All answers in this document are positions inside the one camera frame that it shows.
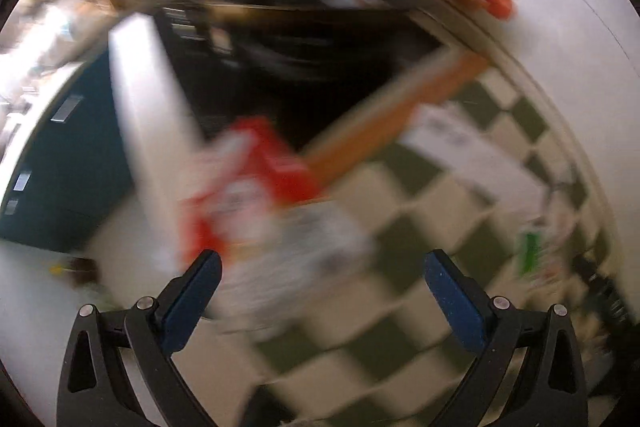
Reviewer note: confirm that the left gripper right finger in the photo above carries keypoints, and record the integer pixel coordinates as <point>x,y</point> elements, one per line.
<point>550,389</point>

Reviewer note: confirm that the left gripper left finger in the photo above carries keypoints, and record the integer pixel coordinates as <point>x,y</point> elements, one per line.
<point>94,387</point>

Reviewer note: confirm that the red white plastic package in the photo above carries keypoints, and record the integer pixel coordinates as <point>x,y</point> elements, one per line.
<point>282,240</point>

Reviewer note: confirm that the blue kitchen cabinets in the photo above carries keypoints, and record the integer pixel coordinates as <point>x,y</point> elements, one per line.
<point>73,172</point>

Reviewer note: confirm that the yellow capped oil bottle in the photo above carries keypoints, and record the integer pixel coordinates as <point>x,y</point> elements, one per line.
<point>77,272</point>

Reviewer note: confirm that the green white sachet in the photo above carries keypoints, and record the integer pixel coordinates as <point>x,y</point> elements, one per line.
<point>539,261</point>

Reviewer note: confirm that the green white checkered mat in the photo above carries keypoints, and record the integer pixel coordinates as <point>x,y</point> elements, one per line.
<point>378,351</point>

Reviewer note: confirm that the long white paper box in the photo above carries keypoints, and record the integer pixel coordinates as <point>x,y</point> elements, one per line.
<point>456,146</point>

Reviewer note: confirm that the black gas stove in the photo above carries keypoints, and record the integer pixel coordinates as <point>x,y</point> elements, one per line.
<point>301,80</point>

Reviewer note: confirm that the orange tomato magnet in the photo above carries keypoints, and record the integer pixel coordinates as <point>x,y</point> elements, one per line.
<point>500,9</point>

